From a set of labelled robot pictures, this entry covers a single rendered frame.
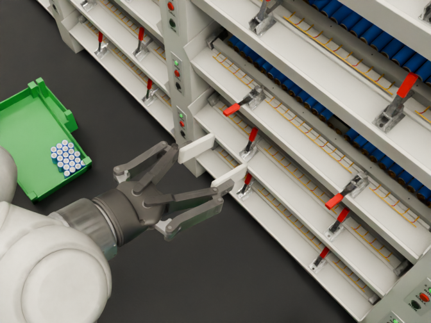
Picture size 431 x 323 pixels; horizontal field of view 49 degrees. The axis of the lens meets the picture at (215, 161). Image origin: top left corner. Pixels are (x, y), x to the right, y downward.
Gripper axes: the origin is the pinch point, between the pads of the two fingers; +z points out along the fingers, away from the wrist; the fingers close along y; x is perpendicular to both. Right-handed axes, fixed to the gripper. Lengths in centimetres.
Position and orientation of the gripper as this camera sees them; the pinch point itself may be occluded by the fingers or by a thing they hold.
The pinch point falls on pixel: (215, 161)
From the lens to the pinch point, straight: 74.4
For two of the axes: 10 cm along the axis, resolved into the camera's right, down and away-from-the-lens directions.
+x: 1.6, -6.5, -7.4
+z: 7.4, -4.2, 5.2
